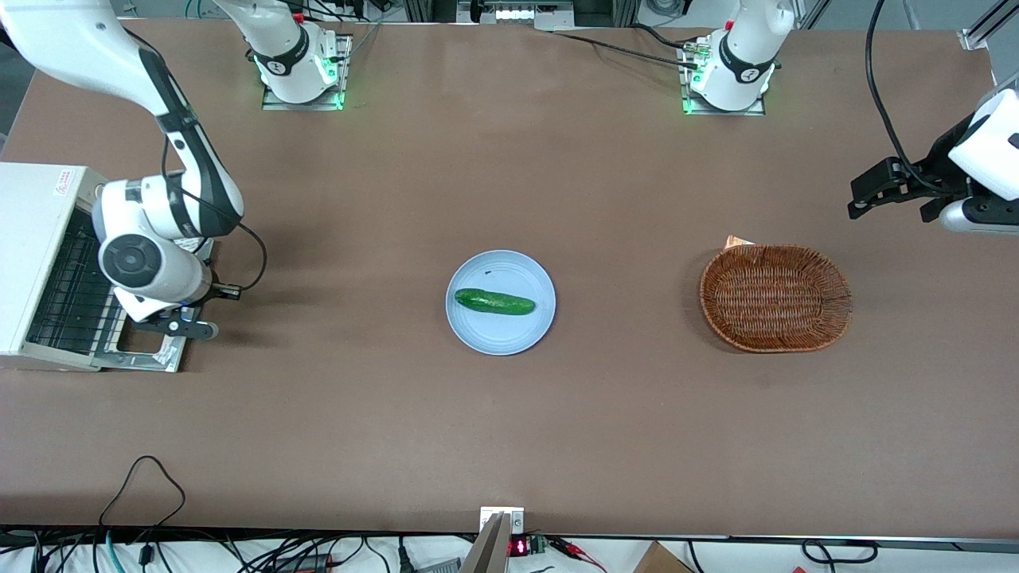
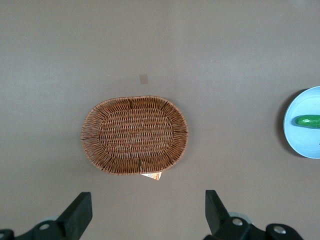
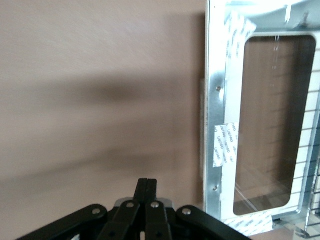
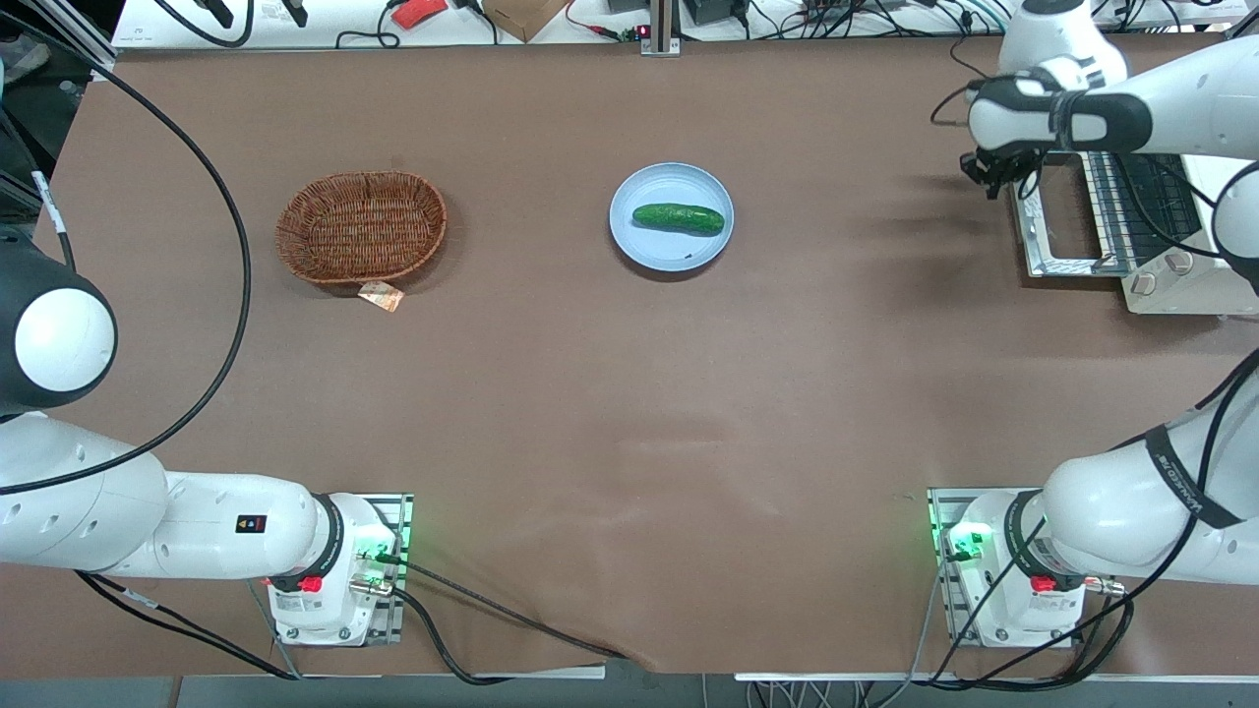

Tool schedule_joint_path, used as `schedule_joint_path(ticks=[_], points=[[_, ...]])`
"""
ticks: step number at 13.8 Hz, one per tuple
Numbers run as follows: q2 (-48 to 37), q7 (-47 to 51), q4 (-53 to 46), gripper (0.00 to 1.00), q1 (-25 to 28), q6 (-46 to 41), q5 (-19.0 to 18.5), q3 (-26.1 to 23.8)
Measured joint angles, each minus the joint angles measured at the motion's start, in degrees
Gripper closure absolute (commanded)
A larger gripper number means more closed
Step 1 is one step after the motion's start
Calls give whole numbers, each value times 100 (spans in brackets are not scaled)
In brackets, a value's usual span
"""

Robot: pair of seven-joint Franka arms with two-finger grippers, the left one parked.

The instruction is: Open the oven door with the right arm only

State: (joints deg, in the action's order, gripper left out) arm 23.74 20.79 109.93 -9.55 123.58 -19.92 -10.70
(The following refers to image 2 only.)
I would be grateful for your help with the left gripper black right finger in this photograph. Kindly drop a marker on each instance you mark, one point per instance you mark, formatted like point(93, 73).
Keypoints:
point(220, 225)

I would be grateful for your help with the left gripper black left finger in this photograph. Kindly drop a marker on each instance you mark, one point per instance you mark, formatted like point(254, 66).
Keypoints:
point(72, 220)

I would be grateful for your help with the light blue plate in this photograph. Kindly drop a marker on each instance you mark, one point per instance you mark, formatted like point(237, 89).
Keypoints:
point(305, 142)

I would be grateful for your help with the brown wicker basket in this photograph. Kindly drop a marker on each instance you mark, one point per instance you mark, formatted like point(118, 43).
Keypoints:
point(135, 135)

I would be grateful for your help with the green cucumber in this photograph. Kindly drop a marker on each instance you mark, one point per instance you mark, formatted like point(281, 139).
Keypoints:
point(307, 121)

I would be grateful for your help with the orange paper basket tag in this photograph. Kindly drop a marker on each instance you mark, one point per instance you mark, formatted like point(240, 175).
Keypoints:
point(153, 176)

